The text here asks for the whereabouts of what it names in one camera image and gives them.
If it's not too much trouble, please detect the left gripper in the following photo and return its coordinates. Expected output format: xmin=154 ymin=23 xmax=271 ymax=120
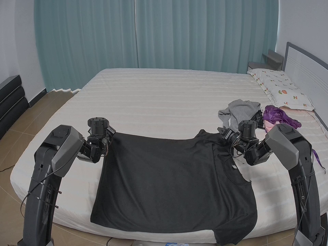
xmin=102 ymin=125 xmax=116 ymax=144

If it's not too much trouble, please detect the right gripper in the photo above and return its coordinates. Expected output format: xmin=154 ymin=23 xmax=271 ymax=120
xmin=217 ymin=127 xmax=241 ymax=145

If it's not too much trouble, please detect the black T-shirt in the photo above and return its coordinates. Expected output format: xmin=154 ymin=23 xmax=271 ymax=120
xmin=90 ymin=129 xmax=258 ymax=244

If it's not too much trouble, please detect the bed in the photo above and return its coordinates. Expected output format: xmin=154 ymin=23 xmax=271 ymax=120
xmin=10 ymin=42 xmax=328 ymax=243

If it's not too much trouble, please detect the grey sweater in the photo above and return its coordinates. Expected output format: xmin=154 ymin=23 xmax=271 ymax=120
xmin=218 ymin=99 xmax=262 ymax=132

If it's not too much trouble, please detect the pink garment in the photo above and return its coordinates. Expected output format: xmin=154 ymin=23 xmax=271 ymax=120
xmin=263 ymin=119 xmax=278 ymax=135

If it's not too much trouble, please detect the purple satin garment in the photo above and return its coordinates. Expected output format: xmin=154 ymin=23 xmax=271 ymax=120
xmin=263 ymin=105 xmax=325 ymax=175

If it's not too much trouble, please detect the white printed pillow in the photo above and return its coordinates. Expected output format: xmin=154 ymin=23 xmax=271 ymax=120
xmin=247 ymin=68 xmax=316 ymax=111

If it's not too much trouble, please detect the grey bedside table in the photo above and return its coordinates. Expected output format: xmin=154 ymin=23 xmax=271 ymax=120
xmin=248 ymin=49 xmax=284 ymax=74

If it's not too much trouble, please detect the blue-green curtain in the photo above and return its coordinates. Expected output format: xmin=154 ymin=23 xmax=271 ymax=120
xmin=135 ymin=0 xmax=280 ymax=74
xmin=34 ymin=0 xmax=138 ymax=92

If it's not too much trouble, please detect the black chest of drawers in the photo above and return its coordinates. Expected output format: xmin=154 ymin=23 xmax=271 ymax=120
xmin=0 ymin=74 xmax=29 ymax=140

